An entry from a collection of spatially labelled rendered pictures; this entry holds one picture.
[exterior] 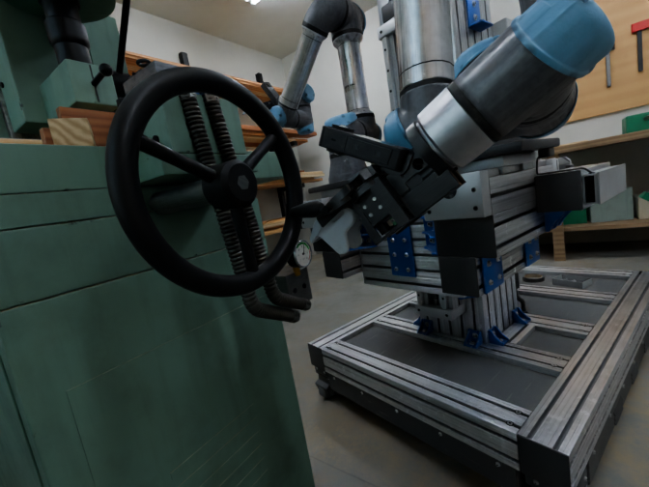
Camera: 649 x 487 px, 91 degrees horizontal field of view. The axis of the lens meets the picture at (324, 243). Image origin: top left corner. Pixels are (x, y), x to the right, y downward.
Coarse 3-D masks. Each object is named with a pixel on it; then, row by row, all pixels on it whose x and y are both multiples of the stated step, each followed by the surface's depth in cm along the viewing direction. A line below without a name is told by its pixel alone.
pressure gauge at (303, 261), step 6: (300, 240) 71; (300, 246) 71; (306, 246) 73; (294, 252) 69; (300, 252) 71; (306, 252) 73; (294, 258) 70; (300, 258) 71; (306, 258) 73; (294, 264) 71; (300, 264) 71; (306, 264) 73; (294, 270) 73
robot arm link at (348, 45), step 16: (352, 16) 113; (336, 32) 116; (352, 32) 114; (336, 48) 122; (352, 48) 116; (352, 64) 117; (352, 80) 118; (352, 96) 119; (368, 112) 119; (368, 128) 118
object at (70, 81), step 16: (64, 64) 53; (80, 64) 54; (48, 80) 57; (64, 80) 54; (80, 80) 54; (112, 80) 58; (48, 96) 59; (64, 96) 55; (80, 96) 54; (96, 96) 56; (112, 96) 58; (48, 112) 60
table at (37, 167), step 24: (0, 144) 37; (24, 144) 39; (0, 168) 37; (24, 168) 39; (48, 168) 41; (72, 168) 43; (96, 168) 45; (144, 168) 46; (168, 168) 44; (264, 168) 72; (0, 192) 37; (24, 192) 39
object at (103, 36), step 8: (88, 24) 75; (96, 24) 76; (104, 24) 78; (112, 24) 79; (88, 32) 75; (96, 32) 76; (104, 32) 78; (112, 32) 79; (96, 40) 76; (104, 40) 78; (112, 40) 79; (96, 48) 76; (104, 48) 78; (112, 48) 79; (96, 56) 76; (104, 56) 78; (112, 56) 79; (96, 64) 76; (112, 64) 79
